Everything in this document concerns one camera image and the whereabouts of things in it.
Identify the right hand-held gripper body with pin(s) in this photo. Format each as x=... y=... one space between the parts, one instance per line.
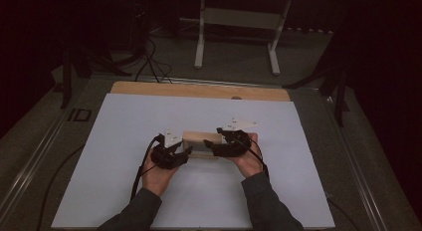
x=234 y=146

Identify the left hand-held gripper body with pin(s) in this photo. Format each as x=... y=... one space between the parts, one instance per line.
x=164 y=156

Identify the wooden block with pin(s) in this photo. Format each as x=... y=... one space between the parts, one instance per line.
x=200 y=138

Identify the person's right hand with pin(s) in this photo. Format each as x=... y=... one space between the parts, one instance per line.
x=247 y=164

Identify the person's left hand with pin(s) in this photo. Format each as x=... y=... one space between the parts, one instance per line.
x=157 y=181

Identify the white table mat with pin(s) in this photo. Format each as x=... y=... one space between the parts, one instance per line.
x=132 y=124

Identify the black floor socket box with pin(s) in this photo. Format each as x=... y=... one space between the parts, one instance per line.
x=79 y=115

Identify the black tripod stand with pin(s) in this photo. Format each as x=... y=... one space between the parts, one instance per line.
x=340 y=91
x=68 y=75

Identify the dark equipment with red light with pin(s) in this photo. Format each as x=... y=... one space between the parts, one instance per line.
x=141 y=22

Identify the metal floor rail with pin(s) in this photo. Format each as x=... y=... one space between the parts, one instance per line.
x=358 y=164
x=36 y=158
x=215 y=82

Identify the white metal table frame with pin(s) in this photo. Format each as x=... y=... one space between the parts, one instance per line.
x=239 y=18

